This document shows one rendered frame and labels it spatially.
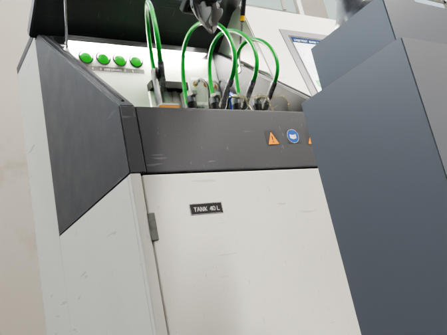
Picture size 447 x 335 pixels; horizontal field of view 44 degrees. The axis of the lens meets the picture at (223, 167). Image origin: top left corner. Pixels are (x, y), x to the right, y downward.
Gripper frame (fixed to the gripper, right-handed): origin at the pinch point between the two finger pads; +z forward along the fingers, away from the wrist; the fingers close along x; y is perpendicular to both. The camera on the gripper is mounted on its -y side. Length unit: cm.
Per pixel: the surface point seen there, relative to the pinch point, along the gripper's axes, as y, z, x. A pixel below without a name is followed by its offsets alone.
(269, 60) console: -19.2, -4.2, 36.0
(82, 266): -30, 58, -36
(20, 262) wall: -204, 25, -14
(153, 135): 10.2, 36.5, -28.9
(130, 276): 2, 66, -36
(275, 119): 10.2, 32.0, 7.1
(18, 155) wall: -204, -38, -9
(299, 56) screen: -19, -7, 51
